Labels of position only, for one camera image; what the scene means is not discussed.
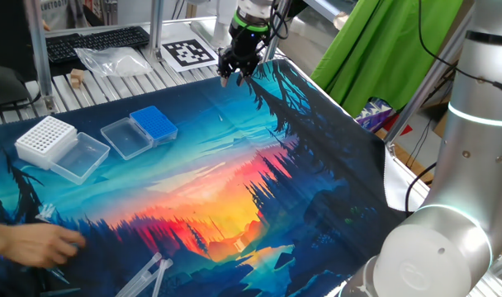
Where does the black white fiducial marker sheet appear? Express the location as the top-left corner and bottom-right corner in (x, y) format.
(159, 38), (225, 73)

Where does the clear pipette tip bundle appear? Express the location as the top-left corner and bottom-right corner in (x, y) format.
(35, 203), (58, 226)

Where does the black computer keyboard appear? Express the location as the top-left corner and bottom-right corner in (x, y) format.
(45, 26), (151, 64)

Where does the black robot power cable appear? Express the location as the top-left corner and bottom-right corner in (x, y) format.
(405, 162), (438, 216)

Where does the bare person hand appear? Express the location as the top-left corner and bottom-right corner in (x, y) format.
(2, 221), (88, 270)

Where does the red flat object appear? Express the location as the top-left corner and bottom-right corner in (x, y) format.
(381, 114), (414, 137)

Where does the medium translucent pipette tip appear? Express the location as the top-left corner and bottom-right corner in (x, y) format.
(39, 287), (82, 297)
(47, 266), (71, 286)

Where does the blue pipette tip rack box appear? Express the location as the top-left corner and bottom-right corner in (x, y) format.
(100, 105), (179, 161)

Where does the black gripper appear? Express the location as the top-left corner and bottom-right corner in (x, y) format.
(216, 28), (269, 89)

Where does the large clear pipette tip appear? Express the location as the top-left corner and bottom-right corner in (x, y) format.
(151, 257), (174, 297)
(125, 267), (154, 297)
(115, 252), (163, 297)

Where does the printed forest sunset cloth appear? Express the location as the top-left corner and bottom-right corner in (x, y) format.
(0, 57), (428, 297)

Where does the green fabric sheet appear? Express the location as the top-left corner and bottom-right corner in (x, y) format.
(310, 0), (466, 120)

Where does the brown cardboard box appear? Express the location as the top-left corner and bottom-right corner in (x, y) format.
(431, 107), (452, 139)

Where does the small wooden block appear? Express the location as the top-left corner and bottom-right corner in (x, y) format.
(69, 68), (86, 89)

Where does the thin black table cable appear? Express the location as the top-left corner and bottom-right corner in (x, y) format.
(0, 91), (44, 116)

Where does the white pipette tip rack box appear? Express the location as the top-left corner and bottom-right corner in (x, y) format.
(14, 115), (111, 186)

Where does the clear plastic bag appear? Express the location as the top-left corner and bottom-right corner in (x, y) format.
(73, 46), (154, 78)

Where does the black monitor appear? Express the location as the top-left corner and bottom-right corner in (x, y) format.
(0, 0), (34, 82)

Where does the dark grey case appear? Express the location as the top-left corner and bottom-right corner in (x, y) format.
(0, 61), (38, 109)

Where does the purple patterned box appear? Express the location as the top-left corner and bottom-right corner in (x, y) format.
(355, 97), (397, 134)

